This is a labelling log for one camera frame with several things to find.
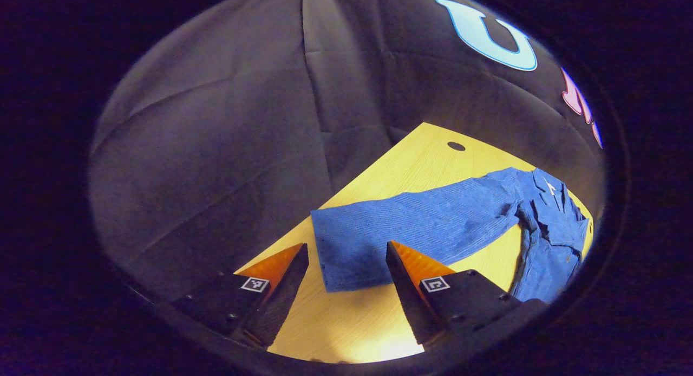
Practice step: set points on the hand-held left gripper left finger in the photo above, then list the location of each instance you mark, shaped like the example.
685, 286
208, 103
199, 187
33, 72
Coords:
284, 300

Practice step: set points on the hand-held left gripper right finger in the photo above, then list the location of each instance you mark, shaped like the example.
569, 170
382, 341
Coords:
411, 300

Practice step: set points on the blue knit cardigan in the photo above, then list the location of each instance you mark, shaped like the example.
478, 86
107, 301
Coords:
433, 224

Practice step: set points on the black backdrop cloth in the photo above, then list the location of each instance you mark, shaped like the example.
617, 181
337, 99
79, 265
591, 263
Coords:
243, 121

